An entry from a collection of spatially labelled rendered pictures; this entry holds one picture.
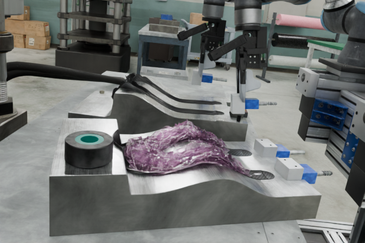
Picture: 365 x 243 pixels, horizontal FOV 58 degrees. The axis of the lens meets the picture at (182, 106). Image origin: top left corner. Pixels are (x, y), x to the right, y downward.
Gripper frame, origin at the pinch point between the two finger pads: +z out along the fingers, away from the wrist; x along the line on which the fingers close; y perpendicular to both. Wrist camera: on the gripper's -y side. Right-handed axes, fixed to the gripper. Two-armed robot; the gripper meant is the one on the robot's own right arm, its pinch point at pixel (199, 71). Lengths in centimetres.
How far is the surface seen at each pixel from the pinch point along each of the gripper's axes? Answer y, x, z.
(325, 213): 94, 67, 95
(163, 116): -9.3, -36.3, 6.7
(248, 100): 14.0, -31.3, 0.7
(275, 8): 155, 597, -39
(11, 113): -58, -25, 15
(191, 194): -1, -72, 8
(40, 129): -43, -37, 15
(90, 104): -32.4, -27.4, 8.8
